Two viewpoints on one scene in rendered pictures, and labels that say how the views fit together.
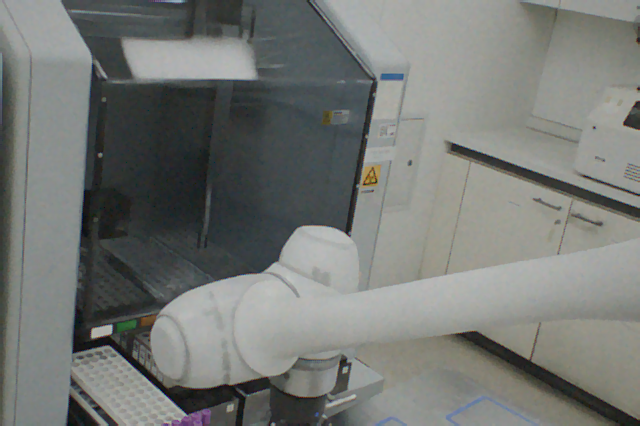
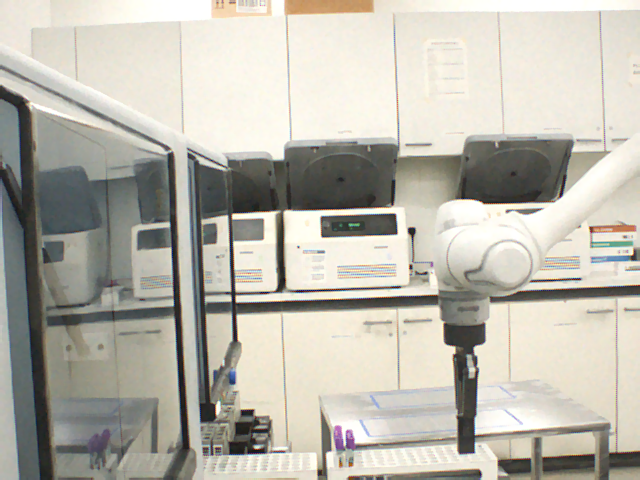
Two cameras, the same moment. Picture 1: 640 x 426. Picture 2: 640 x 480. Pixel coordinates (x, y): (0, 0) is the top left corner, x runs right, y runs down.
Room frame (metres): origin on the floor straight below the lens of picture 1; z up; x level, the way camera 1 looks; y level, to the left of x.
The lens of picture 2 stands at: (0.13, 1.20, 1.33)
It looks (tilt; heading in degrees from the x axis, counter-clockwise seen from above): 3 degrees down; 313
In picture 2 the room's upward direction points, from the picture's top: 2 degrees counter-clockwise
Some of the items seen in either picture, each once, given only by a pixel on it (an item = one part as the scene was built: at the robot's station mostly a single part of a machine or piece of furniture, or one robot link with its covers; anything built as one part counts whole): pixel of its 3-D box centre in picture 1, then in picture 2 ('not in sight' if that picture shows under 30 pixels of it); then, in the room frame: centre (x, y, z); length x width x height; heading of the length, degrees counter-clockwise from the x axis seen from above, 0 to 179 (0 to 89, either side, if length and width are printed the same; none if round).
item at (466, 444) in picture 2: not in sight; (466, 434); (0.95, -0.03, 0.90); 0.03 x 0.01 x 0.07; 44
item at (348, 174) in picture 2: not in sight; (342, 212); (2.83, -1.83, 1.24); 0.62 x 0.56 x 0.69; 135
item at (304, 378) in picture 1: (303, 364); (464, 306); (0.95, -0.03, 1.13); 0.09 x 0.09 x 0.06
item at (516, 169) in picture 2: not in sight; (517, 206); (2.22, -2.43, 1.25); 0.62 x 0.56 x 0.69; 134
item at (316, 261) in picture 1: (309, 289); (464, 245); (0.94, -0.02, 1.24); 0.13 x 0.11 x 0.16; 140
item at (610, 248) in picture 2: not in sight; (607, 247); (1.95, -2.89, 1.01); 0.23 x 0.12 x 0.08; 43
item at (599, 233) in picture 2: not in sight; (611, 230); (1.94, -2.91, 1.10); 0.24 x 0.13 x 0.10; 43
